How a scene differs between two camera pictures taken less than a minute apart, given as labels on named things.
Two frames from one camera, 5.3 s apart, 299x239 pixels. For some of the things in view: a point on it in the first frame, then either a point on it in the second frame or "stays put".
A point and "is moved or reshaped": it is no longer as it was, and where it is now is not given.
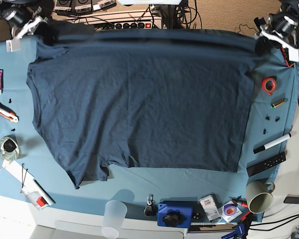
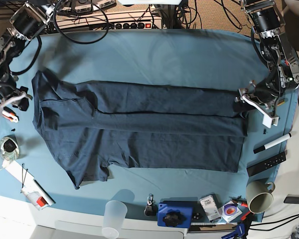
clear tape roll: x=8 y=148 stays put
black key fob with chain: x=151 y=209 stays put
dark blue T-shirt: x=176 y=98 is moved or reshaped
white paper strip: x=19 y=172 stays put
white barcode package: x=211 y=207 stays put
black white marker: x=261 y=148 stays put
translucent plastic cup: x=115 y=212 stays put
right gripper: x=284 y=24 -> x=267 y=91
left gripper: x=20 y=16 -> x=6 y=86
